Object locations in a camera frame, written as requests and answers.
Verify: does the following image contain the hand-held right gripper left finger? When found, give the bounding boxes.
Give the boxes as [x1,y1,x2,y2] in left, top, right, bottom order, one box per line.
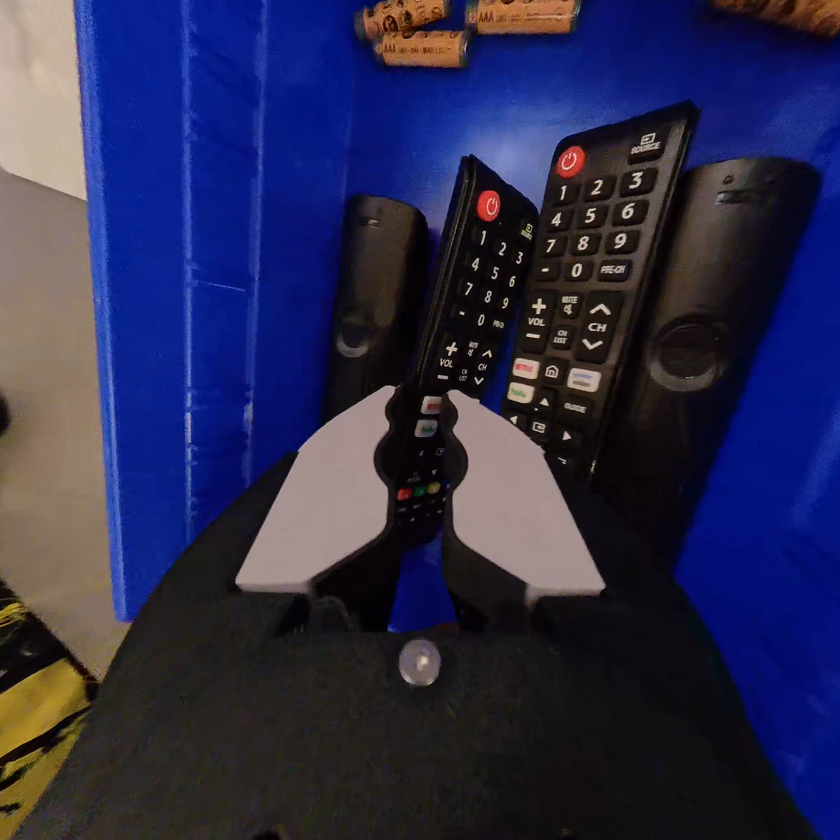
[235,385,403,632]

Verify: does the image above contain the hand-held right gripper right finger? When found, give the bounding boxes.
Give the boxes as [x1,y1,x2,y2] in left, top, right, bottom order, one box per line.
[441,390,606,632]

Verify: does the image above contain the black remote control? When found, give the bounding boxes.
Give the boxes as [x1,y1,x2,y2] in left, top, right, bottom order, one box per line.
[591,157,821,559]
[320,195,431,427]
[394,155,540,553]
[502,100,700,480]

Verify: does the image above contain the blue plastic bin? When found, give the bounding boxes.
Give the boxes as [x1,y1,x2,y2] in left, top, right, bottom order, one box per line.
[73,0,840,840]

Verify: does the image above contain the orange AAA battery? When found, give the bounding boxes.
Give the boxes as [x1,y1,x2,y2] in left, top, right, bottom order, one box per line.
[710,0,840,37]
[373,31,472,68]
[356,0,452,39]
[465,0,584,35]

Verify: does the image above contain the yellow black patterned pants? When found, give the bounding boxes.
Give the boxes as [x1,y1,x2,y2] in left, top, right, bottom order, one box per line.
[0,577,99,824]

